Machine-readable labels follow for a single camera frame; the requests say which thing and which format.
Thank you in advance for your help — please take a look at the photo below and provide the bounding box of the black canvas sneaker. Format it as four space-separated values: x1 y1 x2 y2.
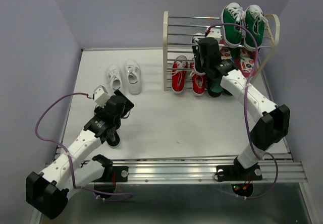
191 32 205 76
93 102 121 149

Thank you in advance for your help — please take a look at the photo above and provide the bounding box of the white sneaker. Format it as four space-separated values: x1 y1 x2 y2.
125 60 142 95
106 65 124 93

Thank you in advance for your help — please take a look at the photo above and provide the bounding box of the red canvas sneaker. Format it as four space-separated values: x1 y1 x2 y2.
172 55 188 94
190 62 206 96

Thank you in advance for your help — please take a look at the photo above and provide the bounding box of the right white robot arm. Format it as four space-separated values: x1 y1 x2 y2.
197 37 290 182

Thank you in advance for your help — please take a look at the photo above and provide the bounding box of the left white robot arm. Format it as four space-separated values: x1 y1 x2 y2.
26 86 134 219

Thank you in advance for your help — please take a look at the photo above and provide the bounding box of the white metal shoe shelf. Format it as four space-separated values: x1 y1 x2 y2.
162 11 281 91

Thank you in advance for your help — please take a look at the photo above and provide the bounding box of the left dark green shoe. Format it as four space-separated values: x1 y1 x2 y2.
207 78 223 97

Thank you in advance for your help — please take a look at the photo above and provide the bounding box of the left pink patterned slipper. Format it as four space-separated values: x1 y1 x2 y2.
219 38 233 60

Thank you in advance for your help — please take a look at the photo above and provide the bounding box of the pink patterned slipper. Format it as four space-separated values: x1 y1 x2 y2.
235 48 255 78
219 38 233 60

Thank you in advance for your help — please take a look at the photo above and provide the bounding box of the right pink patterned slipper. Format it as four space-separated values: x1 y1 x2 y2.
235 48 255 78

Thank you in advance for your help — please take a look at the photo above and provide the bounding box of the left green canvas sneaker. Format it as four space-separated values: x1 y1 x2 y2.
220 2 244 48

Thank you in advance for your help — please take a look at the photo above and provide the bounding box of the green canvas sneaker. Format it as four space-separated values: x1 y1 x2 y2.
220 2 244 48
244 5 268 47

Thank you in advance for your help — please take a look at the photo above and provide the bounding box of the right green canvas sneaker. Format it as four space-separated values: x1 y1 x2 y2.
244 5 268 47

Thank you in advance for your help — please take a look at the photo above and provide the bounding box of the aluminium mounting rail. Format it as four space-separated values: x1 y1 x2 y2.
113 154 307 185

